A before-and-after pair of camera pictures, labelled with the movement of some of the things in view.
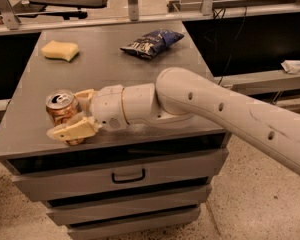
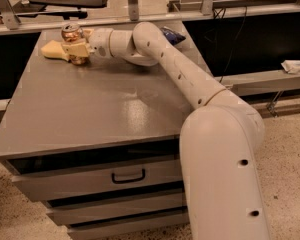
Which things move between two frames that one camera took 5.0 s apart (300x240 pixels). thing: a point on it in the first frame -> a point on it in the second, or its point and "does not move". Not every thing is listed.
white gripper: [107, 107] -> [100, 42]
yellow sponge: [55, 49] does not move
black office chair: [65, 1] does not move
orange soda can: [62, 105] -> [73, 31]
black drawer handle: [127, 180] does not move
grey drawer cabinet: [143, 183] does not move
